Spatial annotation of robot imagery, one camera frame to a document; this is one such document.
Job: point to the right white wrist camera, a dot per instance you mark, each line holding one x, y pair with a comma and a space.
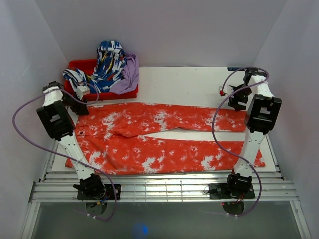
226, 90

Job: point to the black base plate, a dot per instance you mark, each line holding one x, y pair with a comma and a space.
222, 191
107, 192

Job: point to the purple folded garment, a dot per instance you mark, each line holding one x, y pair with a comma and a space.
130, 76

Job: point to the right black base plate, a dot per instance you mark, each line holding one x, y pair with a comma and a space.
222, 191

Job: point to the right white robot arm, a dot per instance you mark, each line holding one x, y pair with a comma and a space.
262, 108

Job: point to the blue white patterned trousers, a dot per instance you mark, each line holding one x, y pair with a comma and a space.
108, 70

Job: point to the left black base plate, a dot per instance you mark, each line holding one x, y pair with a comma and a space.
107, 192

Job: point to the red white tie-dye trousers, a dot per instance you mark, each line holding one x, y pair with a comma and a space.
118, 138

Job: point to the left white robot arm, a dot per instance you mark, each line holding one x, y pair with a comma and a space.
59, 125

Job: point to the red plastic bin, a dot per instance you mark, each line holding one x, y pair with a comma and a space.
88, 66

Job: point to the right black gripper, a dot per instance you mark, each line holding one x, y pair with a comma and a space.
233, 102

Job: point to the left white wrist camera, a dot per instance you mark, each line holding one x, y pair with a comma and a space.
81, 91

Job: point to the aluminium rail frame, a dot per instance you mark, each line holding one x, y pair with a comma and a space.
55, 185

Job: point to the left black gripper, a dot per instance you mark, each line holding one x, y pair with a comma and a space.
80, 109

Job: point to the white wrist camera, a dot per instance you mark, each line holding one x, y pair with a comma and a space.
226, 90
81, 91

